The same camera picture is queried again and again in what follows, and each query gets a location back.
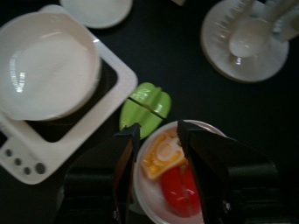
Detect orange toy fruit slice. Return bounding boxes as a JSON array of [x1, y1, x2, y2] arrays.
[[140, 130, 188, 180]]

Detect white plate with toy food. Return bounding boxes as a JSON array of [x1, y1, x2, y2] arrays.
[[131, 119, 230, 224]]

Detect white toy stove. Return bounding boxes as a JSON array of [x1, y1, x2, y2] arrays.
[[0, 3, 139, 186]]

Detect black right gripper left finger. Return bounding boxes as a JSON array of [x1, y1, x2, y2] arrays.
[[112, 122, 143, 224]]

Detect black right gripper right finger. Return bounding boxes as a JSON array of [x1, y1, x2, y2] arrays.
[[176, 120, 236, 224]]

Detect white toy saucepan grey handle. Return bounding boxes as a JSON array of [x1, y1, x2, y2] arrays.
[[0, 11, 104, 123]]

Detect green toy starfruit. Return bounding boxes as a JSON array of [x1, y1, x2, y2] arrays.
[[118, 81, 174, 140]]

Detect white plastic spoon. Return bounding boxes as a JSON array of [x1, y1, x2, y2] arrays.
[[228, 0, 274, 59]]

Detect small white round plate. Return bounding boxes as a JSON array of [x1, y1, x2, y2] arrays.
[[59, 0, 135, 30]]

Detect red toy fruit piece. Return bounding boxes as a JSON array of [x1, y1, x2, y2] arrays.
[[159, 164, 203, 219]]

